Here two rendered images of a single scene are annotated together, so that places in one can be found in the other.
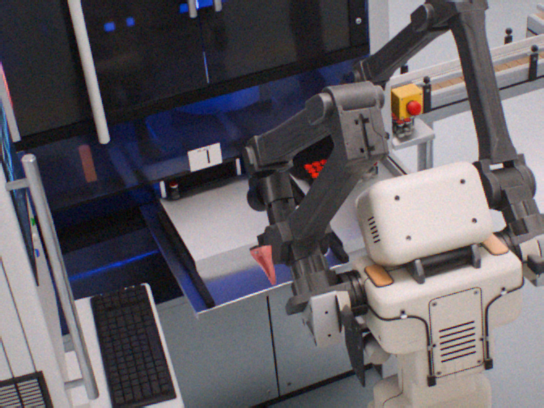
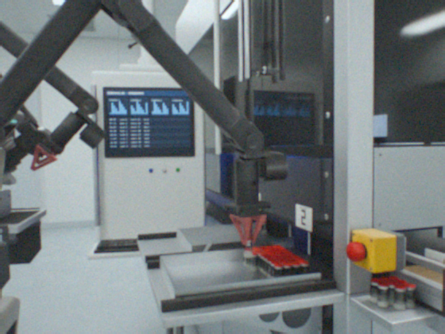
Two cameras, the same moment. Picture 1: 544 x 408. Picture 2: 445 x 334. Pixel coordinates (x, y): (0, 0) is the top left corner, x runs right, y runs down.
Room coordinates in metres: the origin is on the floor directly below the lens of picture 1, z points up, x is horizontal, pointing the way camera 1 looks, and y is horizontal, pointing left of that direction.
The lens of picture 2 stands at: (2.12, -1.17, 1.21)
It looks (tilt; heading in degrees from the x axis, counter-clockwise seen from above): 3 degrees down; 92
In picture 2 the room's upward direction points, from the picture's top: 1 degrees counter-clockwise
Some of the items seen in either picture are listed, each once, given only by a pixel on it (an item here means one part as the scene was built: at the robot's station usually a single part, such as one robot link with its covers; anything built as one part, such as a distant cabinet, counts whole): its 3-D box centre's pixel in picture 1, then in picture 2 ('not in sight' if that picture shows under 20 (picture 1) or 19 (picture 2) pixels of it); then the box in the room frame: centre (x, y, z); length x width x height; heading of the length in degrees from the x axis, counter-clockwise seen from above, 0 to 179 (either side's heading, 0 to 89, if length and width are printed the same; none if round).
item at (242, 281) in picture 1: (295, 217); (227, 261); (2.09, -0.06, 0.87); 0.70 x 0.48 x 0.02; 109
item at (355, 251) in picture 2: (413, 107); (357, 251); (2.36, -0.41, 1.00); 0.04 x 0.04 x 0.04; 19
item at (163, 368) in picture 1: (130, 342); (146, 243); (1.75, 0.36, 0.82); 0.40 x 0.14 x 0.02; 12
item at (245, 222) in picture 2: not in sight; (249, 224); (2.15, -0.25, 1.02); 0.07 x 0.07 x 0.09; 33
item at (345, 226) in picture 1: (361, 197); (234, 270); (2.11, -0.23, 0.90); 0.34 x 0.26 x 0.04; 18
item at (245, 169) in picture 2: not in sight; (249, 170); (2.15, -0.25, 1.15); 0.07 x 0.06 x 0.07; 20
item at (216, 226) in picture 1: (223, 214); (231, 237); (2.10, 0.13, 0.90); 0.34 x 0.26 x 0.04; 19
